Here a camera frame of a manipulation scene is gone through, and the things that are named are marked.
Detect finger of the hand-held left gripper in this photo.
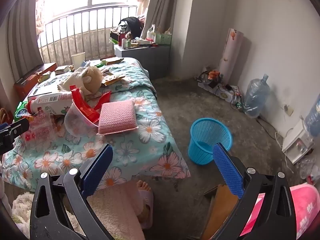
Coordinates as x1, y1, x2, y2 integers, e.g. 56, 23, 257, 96
7, 118, 30, 139

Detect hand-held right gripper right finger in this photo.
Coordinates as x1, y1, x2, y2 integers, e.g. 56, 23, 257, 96
212, 142, 297, 240

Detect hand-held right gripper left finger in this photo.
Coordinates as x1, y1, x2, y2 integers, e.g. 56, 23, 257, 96
30, 144, 115, 240

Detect blue plastic wastebasket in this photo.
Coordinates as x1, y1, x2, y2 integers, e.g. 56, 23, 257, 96
188, 118, 234, 165

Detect clear plastic bowl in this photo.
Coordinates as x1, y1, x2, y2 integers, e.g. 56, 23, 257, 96
64, 99, 100, 138

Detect pink knitted sponge pad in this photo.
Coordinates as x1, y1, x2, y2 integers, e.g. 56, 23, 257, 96
97, 99, 139, 136

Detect large green snack bag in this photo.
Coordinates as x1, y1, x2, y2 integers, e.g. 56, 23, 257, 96
15, 101, 32, 119

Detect clear pink printed packet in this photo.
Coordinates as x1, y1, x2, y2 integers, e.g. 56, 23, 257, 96
21, 110, 57, 143

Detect wooden board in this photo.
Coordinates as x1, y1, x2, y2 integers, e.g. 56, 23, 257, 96
200, 184, 239, 240

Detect pink fluffy robe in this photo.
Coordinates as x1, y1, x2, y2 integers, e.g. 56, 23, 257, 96
86, 180, 145, 240

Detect white cardboard box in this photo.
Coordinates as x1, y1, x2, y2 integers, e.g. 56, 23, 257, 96
27, 86, 65, 100

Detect white bottle with red cap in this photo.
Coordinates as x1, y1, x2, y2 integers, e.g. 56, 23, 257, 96
27, 92, 75, 117

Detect person's foot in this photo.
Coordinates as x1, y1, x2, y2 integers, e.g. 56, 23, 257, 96
135, 180, 153, 223

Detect pink slipper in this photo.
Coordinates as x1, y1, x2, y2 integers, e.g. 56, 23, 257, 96
136, 190, 154, 228

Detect white fluffy cloth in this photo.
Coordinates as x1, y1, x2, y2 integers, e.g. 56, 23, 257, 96
10, 192, 83, 234

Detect floral teal blanket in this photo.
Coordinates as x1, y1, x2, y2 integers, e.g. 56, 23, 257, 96
0, 57, 191, 193

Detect small tan box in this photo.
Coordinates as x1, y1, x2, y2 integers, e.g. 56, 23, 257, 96
54, 65, 70, 75

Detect white water dispenser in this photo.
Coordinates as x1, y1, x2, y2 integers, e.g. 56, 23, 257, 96
282, 119, 315, 165

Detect empty blue water jug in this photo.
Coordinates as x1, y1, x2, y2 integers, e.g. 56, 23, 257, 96
243, 74, 271, 119

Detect clear plastic bag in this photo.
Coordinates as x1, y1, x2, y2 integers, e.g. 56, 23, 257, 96
299, 159, 317, 179

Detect beige plush toy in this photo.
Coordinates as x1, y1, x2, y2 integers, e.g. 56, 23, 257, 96
57, 66, 103, 95

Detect white paper cup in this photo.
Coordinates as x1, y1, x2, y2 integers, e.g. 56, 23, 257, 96
71, 52, 86, 68

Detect grey curtain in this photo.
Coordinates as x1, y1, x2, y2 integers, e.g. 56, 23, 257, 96
0, 0, 48, 98
140, 0, 185, 40

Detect blue labelled water jug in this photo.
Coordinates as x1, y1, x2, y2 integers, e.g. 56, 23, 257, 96
304, 100, 320, 138

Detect brown flat snack box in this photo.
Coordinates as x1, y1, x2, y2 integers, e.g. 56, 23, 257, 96
100, 57, 125, 65

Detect metal window railing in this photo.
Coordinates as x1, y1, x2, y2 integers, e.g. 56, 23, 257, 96
37, 2, 139, 65

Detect rolled printed wallpaper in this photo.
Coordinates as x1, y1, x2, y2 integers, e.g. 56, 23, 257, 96
219, 28, 244, 84

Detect cream hanging garment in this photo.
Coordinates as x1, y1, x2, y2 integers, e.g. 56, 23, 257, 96
35, 0, 46, 34

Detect grey cabinet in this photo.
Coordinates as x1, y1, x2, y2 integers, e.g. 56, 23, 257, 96
114, 44, 172, 80

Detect green plastic basket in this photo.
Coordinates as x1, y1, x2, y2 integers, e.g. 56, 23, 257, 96
154, 33, 173, 46

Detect white plastic jug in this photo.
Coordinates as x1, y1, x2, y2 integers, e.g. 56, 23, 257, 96
146, 24, 156, 40

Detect black bag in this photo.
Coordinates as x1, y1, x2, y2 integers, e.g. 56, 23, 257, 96
118, 17, 143, 39

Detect white cable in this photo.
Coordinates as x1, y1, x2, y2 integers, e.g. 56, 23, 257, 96
275, 127, 295, 173

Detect black floor cable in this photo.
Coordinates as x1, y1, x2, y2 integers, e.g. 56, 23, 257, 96
257, 116, 283, 133

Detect white power strip with cables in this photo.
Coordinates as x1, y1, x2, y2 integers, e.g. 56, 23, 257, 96
198, 80, 244, 103

